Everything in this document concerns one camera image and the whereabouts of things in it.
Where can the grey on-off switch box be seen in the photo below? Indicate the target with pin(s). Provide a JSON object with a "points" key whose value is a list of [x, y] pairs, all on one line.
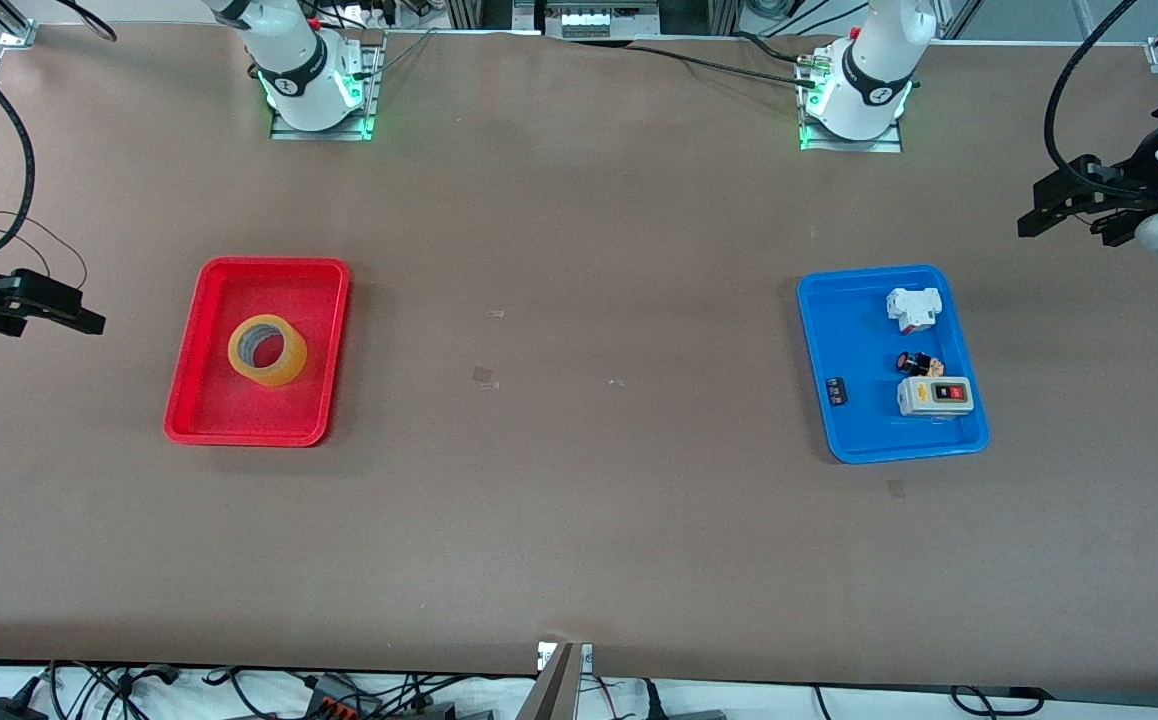
{"points": [[939, 410]]}

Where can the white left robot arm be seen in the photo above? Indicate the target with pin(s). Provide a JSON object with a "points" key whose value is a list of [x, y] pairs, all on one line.
{"points": [[879, 50]]}

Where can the yellow tape roll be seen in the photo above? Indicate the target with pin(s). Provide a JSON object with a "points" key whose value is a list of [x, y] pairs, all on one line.
{"points": [[291, 372]]}

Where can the blue plastic tray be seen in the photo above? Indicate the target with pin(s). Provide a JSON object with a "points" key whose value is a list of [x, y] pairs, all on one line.
{"points": [[854, 330]]}

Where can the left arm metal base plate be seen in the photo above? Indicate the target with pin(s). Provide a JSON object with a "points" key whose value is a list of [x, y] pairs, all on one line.
{"points": [[859, 146]]}

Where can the small aluminium corner bracket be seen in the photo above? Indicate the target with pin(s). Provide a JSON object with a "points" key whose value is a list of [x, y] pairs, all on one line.
{"points": [[17, 35]]}

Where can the white power strip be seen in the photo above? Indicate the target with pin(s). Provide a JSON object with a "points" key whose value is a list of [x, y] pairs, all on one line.
{"points": [[599, 20]]}

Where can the orange black connector box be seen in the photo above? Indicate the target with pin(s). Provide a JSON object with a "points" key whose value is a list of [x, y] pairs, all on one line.
{"points": [[339, 702]]}

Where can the red push button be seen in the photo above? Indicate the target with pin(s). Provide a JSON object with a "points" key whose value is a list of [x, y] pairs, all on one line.
{"points": [[919, 364]]}

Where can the small dark terminal block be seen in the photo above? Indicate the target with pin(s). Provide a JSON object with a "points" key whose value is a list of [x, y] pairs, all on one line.
{"points": [[838, 391]]}

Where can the aluminium frame post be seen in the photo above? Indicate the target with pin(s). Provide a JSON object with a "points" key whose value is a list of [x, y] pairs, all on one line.
{"points": [[719, 15], [469, 12]]}

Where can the red plastic tray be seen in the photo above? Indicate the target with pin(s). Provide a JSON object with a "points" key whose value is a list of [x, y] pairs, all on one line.
{"points": [[239, 420]]}

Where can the white circuit breaker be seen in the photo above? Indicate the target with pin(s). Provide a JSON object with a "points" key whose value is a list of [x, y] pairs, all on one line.
{"points": [[911, 308]]}

